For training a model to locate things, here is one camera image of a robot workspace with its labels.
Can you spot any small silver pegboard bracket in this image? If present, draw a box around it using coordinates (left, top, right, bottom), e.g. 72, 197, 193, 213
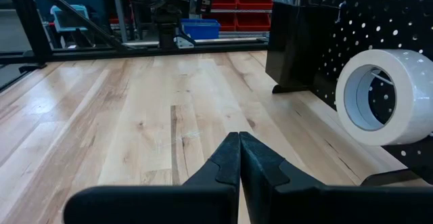
370, 68, 395, 87

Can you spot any black metal pegboard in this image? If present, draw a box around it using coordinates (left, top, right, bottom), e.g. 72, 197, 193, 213
272, 0, 433, 187

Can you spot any wooden-top workbench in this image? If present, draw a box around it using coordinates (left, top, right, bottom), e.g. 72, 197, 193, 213
101, 0, 143, 44

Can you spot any blue storage bin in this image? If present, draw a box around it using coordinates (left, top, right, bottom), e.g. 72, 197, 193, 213
180, 18, 222, 41

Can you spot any white tape roll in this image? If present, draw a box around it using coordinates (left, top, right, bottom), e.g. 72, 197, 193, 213
335, 49, 433, 147

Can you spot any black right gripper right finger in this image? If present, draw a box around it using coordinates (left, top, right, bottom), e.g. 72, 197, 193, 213
238, 131, 433, 224

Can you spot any black aluminium table frame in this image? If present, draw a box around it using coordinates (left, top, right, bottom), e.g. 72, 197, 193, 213
0, 0, 270, 93

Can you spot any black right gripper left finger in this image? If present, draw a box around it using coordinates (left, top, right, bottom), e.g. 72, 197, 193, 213
62, 131, 242, 224

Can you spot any light blue teach pendant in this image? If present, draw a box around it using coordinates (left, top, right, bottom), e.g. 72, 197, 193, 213
49, 3, 91, 33

